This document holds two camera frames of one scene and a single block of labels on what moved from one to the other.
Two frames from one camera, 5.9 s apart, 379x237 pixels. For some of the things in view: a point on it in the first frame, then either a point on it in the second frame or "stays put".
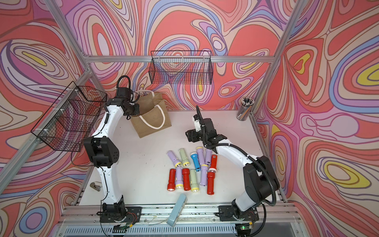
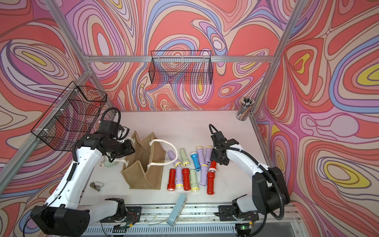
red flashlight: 171,186 stays put
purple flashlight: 200,153 stays put
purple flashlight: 208,156 stays put
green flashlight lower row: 194,186 stays put
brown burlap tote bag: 153,117 → 142,168
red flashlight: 213,163 stays put
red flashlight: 210,177 stays put
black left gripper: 136,110 → 129,149
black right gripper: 192,134 → 213,157
